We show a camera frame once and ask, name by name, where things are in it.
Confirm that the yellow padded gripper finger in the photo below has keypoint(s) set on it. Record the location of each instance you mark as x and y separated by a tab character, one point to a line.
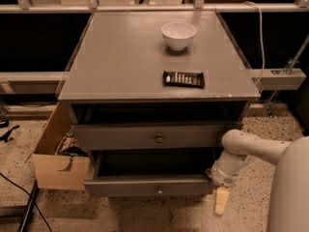
222	196

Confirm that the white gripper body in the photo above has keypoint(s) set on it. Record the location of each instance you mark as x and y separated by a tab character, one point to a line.
224	177

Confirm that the grey drawer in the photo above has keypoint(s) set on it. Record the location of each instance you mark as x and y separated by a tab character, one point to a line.
152	172
151	136

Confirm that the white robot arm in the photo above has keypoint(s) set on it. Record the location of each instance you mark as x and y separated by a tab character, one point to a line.
288	204

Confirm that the grey top drawer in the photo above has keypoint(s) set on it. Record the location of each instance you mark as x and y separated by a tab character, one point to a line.
151	136

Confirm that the grey drawer cabinet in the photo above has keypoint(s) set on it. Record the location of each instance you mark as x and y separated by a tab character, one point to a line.
117	74

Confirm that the dark snack bar wrapper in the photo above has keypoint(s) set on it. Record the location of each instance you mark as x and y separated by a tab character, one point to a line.
184	79

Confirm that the white bowl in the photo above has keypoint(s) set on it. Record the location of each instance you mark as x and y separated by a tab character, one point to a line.
178	35

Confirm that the snack bags in box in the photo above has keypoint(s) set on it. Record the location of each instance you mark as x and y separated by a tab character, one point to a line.
69	146

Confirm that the cardboard box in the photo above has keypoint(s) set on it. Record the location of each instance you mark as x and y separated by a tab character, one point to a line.
52	170

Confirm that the black floor bar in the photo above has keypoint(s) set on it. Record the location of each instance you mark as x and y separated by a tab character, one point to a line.
27	214

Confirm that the black clamp tool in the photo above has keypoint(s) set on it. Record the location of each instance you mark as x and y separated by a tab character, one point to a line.
6	137

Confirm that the metal railing frame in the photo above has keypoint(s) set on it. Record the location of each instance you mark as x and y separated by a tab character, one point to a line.
148	7

